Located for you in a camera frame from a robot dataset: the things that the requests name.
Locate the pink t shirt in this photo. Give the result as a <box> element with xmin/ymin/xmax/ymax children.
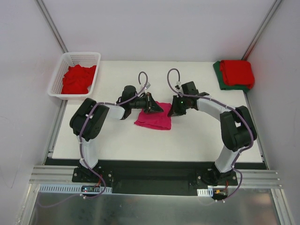
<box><xmin>134</xmin><ymin>102</ymin><xmax>172</xmax><ymax>130</ymax></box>

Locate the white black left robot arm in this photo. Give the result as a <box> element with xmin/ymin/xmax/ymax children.
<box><xmin>69</xmin><ymin>85</ymin><xmax>164</xmax><ymax>182</ymax></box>

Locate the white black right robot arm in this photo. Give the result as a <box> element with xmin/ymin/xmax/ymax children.
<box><xmin>168</xmin><ymin>81</ymin><xmax>257</xmax><ymax>186</ymax></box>

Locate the folded green t shirt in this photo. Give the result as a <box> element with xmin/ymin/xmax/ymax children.
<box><xmin>213</xmin><ymin>61</ymin><xmax>250</xmax><ymax>93</ymax></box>

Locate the folded red t shirt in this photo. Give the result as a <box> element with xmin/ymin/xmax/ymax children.
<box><xmin>220</xmin><ymin>60</ymin><xmax>255</xmax><ymax>89</ymax></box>

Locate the crumpled red t shirt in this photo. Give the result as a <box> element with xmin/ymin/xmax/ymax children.
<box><xmin>61</xmin><ymin>65</ymin><xmax>96</xmax><ymax>95</ymax></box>

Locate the white plastic laundry basket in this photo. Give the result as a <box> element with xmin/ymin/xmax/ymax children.
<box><xmin>47</xmin><ymin>52</ymin><xmax>101</xmax><ymax>100</ymax></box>

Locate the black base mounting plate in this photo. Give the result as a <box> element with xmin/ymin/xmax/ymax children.
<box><xmin>71</xmin><ymin>159</ymin><xmax>242</xmax><ymax>195</ymax></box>

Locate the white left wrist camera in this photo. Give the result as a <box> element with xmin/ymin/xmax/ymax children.
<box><xmin>144</xmin><ymin>82</ymin><xmax>151</xmax><ymax>90</ymax></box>

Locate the right white slotted cable duct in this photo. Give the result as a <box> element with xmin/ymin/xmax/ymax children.
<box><xmin>197</xmin><ymin>188</ymin><xmax>213</xmax><ymax>197</ymax></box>

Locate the white slotted cable duct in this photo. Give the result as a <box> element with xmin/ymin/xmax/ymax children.
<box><xmin>39</xmin><ymin>184</ymin><xmax>113</xmax><ymax>195</ymax></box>
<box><xmin>197</xmin><ymin>188</ymin><xmax>213</xmax><ymax>197</ymax></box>

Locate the aluminium frame rail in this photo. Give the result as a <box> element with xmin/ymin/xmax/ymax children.
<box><xmin>29</xmin><ymin>165</ymin><xmax>75</xmax><ymax>184</ymax></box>

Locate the left white slotted cable duct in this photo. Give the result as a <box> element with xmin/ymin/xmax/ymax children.
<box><xmin>39</xmin><ymin>184</ymin><xmax>113</xmax><ymax>195</ymax></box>

